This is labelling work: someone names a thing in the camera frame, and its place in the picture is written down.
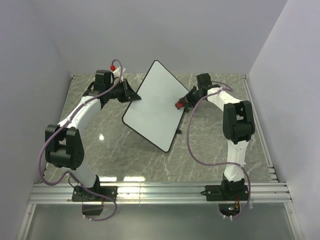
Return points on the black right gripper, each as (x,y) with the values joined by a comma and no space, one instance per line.
(188,105)

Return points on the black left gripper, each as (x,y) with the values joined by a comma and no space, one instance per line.
(129,95)

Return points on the red bone-shaped eraser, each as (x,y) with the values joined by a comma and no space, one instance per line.
(179,105)

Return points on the white whiteboard with black frame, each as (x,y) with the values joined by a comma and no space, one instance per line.
(155,117)

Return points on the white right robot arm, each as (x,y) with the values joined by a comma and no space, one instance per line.
(238,126)

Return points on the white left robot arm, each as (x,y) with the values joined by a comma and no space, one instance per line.
(63,143)

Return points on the aluminium side rail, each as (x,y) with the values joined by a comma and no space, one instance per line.
(258,150)

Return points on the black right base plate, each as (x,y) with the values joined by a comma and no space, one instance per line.
(218,193)

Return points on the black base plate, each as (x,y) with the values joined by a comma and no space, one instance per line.
(218,193)
(107,193)

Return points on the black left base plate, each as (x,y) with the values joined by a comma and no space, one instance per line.
(107,193)

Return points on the aluminium mounting rail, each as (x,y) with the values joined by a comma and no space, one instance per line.
(159,193)

